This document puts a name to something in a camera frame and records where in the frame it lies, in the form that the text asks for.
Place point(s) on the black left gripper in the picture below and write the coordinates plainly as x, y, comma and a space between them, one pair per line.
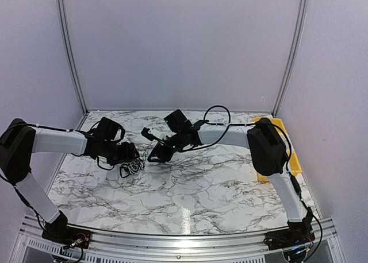
128, 154

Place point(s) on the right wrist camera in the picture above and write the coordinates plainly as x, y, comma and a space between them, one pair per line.
153, 134

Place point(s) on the right aluminium corner post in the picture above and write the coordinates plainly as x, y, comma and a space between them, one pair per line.
296, 40

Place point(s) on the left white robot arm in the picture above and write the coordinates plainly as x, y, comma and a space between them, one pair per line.
21, 141

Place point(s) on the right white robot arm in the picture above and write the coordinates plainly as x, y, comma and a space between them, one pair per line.
270, 154

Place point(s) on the aluminium corner post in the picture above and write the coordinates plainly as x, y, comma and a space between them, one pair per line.
296, 40
61, 8

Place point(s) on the yellow plastic bin far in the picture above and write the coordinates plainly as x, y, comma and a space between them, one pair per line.
276, 121

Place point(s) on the yellow plastic bin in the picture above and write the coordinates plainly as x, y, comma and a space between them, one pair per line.
276, 121
295, 168

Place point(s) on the aluminium front rail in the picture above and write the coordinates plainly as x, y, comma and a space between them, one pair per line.
114, 246

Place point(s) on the yellow plastic bin near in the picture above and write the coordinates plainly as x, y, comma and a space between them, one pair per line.
295, 168

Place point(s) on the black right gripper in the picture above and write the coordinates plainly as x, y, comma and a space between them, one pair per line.
163, 155

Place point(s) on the left aluminium corner post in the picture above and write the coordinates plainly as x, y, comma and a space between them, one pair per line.
61, 8

